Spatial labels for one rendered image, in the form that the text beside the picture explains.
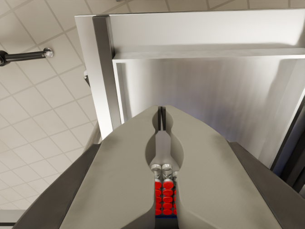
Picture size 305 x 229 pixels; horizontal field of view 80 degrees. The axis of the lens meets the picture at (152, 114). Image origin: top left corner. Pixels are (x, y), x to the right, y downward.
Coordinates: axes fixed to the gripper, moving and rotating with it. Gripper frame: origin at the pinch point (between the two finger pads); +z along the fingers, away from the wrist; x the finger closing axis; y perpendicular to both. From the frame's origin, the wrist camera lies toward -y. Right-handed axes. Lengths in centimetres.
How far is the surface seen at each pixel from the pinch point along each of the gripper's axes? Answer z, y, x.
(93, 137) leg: 58, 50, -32
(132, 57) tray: 13.8, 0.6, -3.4
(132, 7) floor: 105, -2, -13
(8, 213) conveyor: 19, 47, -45
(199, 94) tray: 16.5, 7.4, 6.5
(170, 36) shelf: 16.8, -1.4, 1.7
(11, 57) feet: 92, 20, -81
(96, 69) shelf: 16.8, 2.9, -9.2
